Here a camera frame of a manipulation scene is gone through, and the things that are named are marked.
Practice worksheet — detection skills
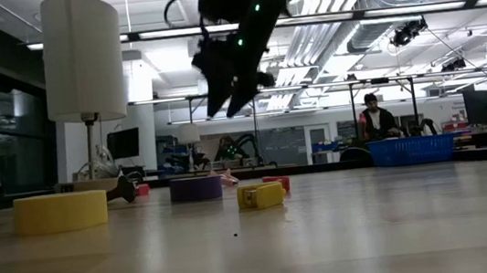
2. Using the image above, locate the dark grey binder clip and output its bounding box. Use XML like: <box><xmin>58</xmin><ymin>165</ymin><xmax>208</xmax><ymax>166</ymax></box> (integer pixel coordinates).
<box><xmin>104</xmin><ymin>173</ymin><xmax>140</xmax><ymax>206</ymax></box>

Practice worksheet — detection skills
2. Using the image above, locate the yellow tape roll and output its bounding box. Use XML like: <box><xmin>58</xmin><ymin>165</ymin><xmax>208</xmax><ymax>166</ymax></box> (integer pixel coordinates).
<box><xmin>12</xmin><ymin>187</ymin><xmax>111</xmax><ymax>238</ymax></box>

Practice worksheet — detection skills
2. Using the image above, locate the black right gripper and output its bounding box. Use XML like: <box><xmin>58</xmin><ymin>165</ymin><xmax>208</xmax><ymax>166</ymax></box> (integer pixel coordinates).
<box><xmin>196</xmin><ymin>13</ymin><xmax>283</xmax><ymax>121</ymax></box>

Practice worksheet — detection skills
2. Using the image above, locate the black aluminium table frame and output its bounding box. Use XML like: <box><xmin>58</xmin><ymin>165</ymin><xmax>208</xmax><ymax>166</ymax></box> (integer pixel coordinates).
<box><xmin>0</xmin><ymin>138</ymin><xmax>487</xmax><ymax>221</ymax></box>

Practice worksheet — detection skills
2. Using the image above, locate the white shade wooden base lamp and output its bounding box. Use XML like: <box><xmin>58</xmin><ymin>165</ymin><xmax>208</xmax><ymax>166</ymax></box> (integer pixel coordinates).
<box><xmin>32</xmin><ymin>0</ymin><xmax>140</xmax><ymax>199</ymax></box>

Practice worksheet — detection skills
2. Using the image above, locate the red clip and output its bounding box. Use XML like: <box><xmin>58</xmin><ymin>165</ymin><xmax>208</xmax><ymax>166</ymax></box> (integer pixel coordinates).
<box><xmin>261</xmin><ymin>173</ymin><xmax>292</xmax><ymax>195</ymax></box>

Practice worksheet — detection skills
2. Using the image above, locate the yellow small clip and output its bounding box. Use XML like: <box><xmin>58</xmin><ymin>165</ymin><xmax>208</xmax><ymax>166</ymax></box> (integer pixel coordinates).
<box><xmin>236</xmin><ymin>180</ymin><xmax>289</xmax><ymax>213</ymax></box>

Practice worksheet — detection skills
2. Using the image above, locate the black chair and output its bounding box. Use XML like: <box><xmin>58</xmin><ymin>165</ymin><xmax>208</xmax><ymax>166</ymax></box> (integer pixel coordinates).
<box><xmin>338</xmin><ymin>143</ymin><xmax>374</xmax><ymax>163</ymax></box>

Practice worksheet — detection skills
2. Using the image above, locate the black ceiling rig camera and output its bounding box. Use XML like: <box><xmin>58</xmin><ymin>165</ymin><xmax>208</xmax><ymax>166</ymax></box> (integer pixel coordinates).
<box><xmin>387</xmin><ymin>16</ymin><xmax>430</xmax><ymax>50</ymax></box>

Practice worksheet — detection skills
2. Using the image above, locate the clear plastic bundle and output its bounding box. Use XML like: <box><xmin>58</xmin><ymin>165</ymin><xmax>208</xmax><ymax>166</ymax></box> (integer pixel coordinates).
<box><xmin>70</xmin><ymin>142</ymin><xmax>122</xmax><ymax>184</ymax></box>

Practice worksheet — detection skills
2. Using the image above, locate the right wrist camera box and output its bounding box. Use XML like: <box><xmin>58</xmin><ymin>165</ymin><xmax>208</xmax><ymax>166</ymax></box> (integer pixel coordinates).
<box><xmin>188</xmin><ymin>36</ymin><xmax>220</xmax><ymax>82</ymax></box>

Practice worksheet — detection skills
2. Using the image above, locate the blue plastic bin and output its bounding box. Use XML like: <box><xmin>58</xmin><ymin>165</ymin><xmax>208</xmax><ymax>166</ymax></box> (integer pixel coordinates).
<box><xmin>366</xmin><ymin>131</ymin><xmax>458</xmax><ymax>171</ymax></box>

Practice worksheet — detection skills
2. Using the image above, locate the purple tape roll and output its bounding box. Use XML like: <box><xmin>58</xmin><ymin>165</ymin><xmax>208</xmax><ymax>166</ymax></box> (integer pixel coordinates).
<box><xmin>167</xmin><ymin>173</ymin><xmax>225</xmax><ymax>205</ymax></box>

